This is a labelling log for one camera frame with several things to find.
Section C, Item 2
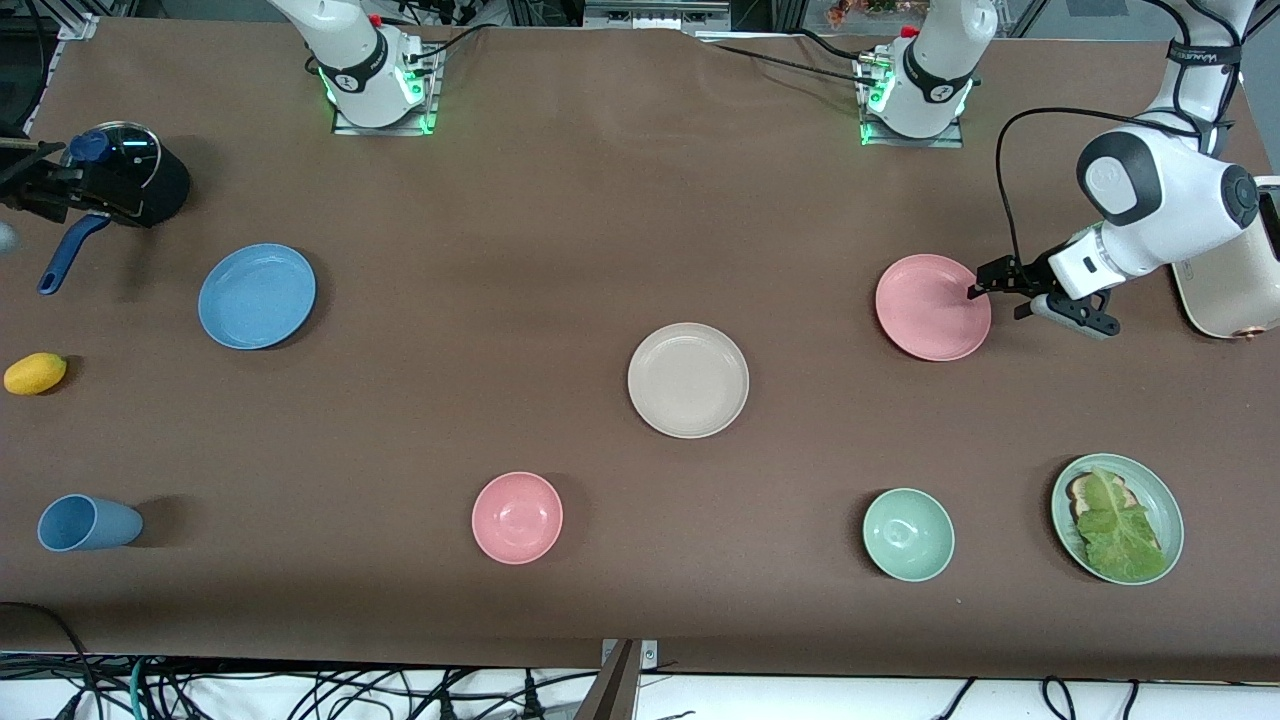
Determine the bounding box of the pink deep bowl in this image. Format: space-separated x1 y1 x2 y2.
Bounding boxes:
471 471 564 565

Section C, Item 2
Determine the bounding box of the dark mounting bar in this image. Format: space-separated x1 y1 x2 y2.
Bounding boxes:
573 640 641 720

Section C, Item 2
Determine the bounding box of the green deep bowl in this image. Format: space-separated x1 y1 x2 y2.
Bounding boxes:
862 487 956 583

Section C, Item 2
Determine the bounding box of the pink shallow bowl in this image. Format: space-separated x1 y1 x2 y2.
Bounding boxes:
875 253 993 362

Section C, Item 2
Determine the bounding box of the beige shallow bowl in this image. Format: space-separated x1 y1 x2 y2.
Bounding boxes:
627 322 751 440

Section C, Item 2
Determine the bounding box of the yellow lemon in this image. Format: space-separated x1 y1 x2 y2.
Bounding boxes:
3 352 68 396

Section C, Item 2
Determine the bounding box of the thick black floor cable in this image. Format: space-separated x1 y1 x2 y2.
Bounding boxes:
0 600 106 720

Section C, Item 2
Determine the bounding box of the blue shallow bowl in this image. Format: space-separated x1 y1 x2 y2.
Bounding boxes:
197 243 318 351

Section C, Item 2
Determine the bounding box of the blue plastic cup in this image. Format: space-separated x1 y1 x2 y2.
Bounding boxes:
37 494 144 552

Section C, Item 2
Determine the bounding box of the cream white toaster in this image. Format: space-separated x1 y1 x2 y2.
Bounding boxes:
1170 175 1280 341

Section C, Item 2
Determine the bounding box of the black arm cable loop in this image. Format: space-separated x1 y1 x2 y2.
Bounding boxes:
995 107 1206 266

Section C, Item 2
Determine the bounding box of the black base cable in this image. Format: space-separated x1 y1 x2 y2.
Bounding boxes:
700 38 873 89
405 25 491 73

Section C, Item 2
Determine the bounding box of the green lettuce leaf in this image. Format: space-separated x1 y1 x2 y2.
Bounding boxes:
1075 466 1168 583

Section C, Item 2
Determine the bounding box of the dark blue handled saucepan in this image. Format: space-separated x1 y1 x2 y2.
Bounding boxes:
37 125 191 297

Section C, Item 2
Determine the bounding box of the green plate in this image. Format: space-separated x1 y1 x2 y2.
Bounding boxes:
1050 453 1186 586

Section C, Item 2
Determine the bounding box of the glass lid with blue knob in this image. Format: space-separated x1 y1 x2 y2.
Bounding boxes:
62 121 162 191

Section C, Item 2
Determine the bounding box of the toasted bread slice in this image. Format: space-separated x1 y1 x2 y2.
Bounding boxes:
1065 472 1136 521

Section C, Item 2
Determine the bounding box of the brown table cover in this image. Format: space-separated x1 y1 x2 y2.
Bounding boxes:
0 15 1280 683

